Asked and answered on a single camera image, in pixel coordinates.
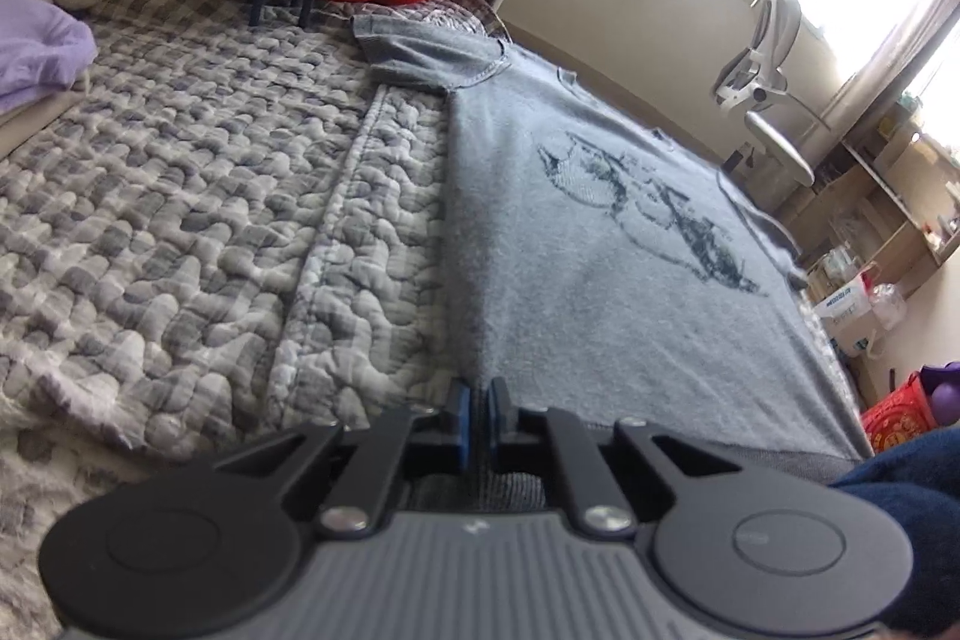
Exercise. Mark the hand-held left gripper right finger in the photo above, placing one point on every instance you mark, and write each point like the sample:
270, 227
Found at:
495, 424

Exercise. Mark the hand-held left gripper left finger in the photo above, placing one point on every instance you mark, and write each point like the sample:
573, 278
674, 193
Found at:
462, 424

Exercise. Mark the grey printed t-shirt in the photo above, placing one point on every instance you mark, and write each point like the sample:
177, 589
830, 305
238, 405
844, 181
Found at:
600, 310

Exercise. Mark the grey quilted blanket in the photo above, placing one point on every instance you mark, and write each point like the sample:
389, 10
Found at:
187, 197

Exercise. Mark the white bag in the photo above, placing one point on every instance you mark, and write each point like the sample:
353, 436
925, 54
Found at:
847, 310

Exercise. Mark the red bag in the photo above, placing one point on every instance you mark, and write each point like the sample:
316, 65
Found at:
900, 415

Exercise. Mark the person's dark blue clothing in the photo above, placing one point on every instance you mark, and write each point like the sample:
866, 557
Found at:
922, 497

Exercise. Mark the wooden shelf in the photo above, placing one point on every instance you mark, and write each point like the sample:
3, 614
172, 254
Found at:
900, 227

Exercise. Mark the purple ball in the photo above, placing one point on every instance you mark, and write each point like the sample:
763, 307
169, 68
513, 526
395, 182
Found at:
946, 396

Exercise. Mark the white office chair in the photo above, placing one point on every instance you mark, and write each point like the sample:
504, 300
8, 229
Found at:
772, 25

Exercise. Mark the grey curtain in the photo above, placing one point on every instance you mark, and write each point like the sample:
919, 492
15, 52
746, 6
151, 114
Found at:
885, 78

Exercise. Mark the beige cloth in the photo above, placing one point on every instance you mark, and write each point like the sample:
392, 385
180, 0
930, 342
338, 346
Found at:
30, 124

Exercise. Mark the purple cloth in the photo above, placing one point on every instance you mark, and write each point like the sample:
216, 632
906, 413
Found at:
37, 48

